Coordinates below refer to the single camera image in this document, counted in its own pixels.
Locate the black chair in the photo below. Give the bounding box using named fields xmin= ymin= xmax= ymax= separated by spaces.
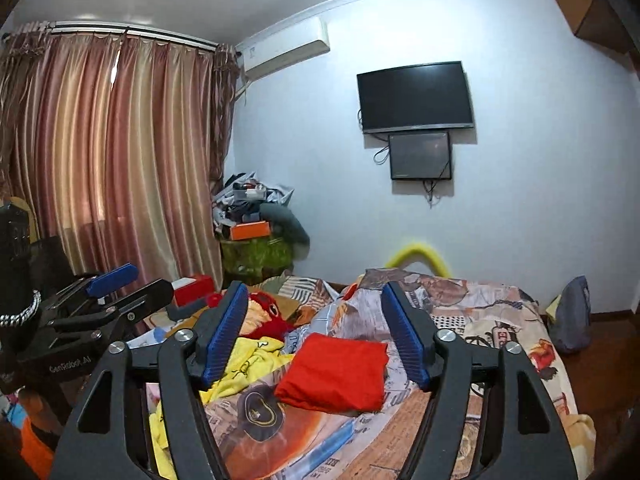
xmin=29 ymin=236 xmax=76 ymax=286

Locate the pink striped curtain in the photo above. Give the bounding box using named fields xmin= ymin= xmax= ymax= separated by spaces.
xmin=0 ymin=22 xmax=238 ymax=306

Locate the black wall television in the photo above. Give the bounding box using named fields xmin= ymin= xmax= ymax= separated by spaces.
xmin=356 ymin=61 xmax=475 ymax=135

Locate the orange box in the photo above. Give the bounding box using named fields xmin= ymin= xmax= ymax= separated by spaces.
xmin=230 ymin=221 xmax=272 ymax=241

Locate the grey-green cloth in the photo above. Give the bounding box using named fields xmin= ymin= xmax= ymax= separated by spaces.
xmin=260 ymin=202 xmax=312 ymax=261

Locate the red and white box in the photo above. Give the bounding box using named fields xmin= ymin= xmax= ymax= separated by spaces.
xmin=172 ymin=274 xmax=217 ymax=307

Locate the white curtain rail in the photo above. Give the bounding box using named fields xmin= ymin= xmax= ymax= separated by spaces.
xmin=2 ymin=21 xmax=221 ymax=51

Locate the printed blanket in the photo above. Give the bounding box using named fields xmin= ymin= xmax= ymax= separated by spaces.
xmin=125 ymin=267 xmax=596 ymax=480

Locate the small black monitor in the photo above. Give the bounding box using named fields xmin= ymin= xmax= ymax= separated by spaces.
xmin=389 ymin=131 xmax=453 ymax=181

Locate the red plush toy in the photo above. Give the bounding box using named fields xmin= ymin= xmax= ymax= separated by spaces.
xmin=207 ymin=290 xmax=296 ymax=341

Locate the blue-grey bag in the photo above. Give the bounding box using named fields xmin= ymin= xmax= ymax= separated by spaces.
xmin=547 ymin=275 xmax=593 ymax=356

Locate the yellow cloth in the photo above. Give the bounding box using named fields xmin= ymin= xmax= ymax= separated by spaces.
xmin=147 ymin=335 xmax=296 ymax=480

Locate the yellow foam tube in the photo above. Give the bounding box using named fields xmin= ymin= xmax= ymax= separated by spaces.
xmin=385 ymin=242 xmax=448 ymax=277

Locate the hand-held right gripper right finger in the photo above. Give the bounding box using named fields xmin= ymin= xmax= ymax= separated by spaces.
xmin=381 ymin=281 xmax=578 ymax=480

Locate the pile of clutter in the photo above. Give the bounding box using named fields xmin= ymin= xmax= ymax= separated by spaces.
xmin=212 ymin=172 xmax=296 ymax=241

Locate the orange cloth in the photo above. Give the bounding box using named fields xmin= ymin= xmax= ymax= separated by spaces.
xmin=20 ymin=405 xmax=56 ymax=476

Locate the green box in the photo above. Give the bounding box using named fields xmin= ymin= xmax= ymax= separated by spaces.
xmin=220 ymin=235 xmax=296 ymax=286

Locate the white air conditioner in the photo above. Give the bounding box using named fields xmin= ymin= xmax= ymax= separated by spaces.
xmin=235 ymin=16 xmax=331 ymax=81

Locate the silver chain strap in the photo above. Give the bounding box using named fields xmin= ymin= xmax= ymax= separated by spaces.
xmin=0 ymin=289 xmax=42 ymax=329

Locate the red jacket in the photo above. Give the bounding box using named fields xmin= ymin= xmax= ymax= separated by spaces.
xmin=274 ymin=332 xmax=388 ymax=413

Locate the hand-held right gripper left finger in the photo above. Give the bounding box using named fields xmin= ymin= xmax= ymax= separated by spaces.
xmin=50 ymin=280 xmax=251 ymax=480

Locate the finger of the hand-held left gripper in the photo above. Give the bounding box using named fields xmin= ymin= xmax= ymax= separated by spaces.
xmin=100 ymin=279 xmax=174 ymax=335
xmin=45 ymin=262 xmax=140 ymax=322

